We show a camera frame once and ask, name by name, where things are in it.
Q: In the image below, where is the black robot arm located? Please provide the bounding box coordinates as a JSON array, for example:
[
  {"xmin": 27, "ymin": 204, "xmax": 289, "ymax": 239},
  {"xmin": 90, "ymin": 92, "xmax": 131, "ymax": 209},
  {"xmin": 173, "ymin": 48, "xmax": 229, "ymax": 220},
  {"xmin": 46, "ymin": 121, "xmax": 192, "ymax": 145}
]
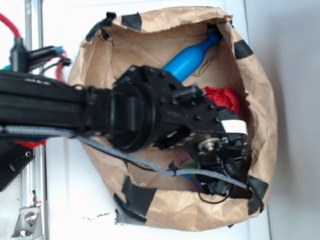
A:
[{"xmin": 0, "ymin": 66, "xmax": 249, "ymax": 195}]

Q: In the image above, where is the aluminium frame rail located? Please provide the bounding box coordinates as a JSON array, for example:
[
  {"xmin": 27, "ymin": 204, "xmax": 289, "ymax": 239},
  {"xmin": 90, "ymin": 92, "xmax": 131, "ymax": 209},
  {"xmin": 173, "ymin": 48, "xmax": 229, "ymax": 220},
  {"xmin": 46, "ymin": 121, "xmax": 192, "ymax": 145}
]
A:
[{"xmin": 18, "ymin": 0, "xmax": 49, "ymax": 240}]

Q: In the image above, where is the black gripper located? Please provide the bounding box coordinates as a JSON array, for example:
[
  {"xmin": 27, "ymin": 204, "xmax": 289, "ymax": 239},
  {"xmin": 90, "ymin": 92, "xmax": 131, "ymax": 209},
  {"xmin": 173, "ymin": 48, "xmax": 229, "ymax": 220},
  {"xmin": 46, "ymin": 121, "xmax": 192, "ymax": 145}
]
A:
[{"xmin": 194, "ymin": 159, "xmax": 250, "ymax": 200}]

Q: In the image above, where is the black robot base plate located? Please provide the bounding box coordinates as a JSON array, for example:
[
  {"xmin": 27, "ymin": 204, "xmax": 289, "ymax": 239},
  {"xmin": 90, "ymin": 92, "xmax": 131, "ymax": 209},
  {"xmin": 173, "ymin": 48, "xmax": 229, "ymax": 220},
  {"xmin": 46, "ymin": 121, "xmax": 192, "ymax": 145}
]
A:
[{"xmin": 0, "ymin": 140, "xmax": 35, "ymax": 192}]

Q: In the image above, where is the red braided cable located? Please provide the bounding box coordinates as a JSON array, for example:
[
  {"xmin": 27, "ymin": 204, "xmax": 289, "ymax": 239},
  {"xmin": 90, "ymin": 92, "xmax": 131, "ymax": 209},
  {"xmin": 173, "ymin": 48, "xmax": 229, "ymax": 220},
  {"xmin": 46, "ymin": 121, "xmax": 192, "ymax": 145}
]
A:
[{"xmin": 0, "ymin": 12, "xmax": 70, "ymax": 81}]

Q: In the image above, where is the metal corner bracket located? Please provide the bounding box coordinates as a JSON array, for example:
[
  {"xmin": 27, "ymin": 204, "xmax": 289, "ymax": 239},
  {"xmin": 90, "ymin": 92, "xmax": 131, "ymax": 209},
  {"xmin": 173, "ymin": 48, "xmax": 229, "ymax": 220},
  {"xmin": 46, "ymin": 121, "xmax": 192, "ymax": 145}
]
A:
[{"xmin": 10, "ymin": 207, "xmax": 44, "ymax": 240}]

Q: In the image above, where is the green plush frog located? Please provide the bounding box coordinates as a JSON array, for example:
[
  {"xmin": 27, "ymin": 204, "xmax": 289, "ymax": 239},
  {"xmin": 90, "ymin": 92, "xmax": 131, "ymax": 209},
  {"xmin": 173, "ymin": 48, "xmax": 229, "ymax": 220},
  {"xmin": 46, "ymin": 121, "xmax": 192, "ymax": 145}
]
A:
[{"xmin": 180, "ymin": 159, "xmax": 200, "ymax": 169}]

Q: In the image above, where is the red crumpled paper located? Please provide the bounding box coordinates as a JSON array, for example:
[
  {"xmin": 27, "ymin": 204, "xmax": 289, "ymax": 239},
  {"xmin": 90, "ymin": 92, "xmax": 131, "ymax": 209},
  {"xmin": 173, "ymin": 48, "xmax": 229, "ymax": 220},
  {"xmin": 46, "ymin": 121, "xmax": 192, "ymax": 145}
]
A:
[{"xmin": 203, "ymin": 86, "xmax": 241, "ymax": 116}]

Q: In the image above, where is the blue plastic bottle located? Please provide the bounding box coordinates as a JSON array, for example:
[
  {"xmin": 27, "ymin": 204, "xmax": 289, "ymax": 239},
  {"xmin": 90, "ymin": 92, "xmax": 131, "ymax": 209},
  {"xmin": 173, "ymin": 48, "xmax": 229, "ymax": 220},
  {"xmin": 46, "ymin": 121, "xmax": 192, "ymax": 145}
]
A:
[{"xmin": 162, "ymin": 33, "xmax": 220, "ymax": 83}]

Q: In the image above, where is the brown paper bag bin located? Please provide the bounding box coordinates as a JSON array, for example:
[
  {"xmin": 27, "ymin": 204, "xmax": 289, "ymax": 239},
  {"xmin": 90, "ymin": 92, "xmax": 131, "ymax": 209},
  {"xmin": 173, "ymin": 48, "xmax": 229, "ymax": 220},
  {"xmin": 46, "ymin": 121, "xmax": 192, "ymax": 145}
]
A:
[{"xmin": 68, "ymin": 6, "xmax": 278, "ymax": 232}]

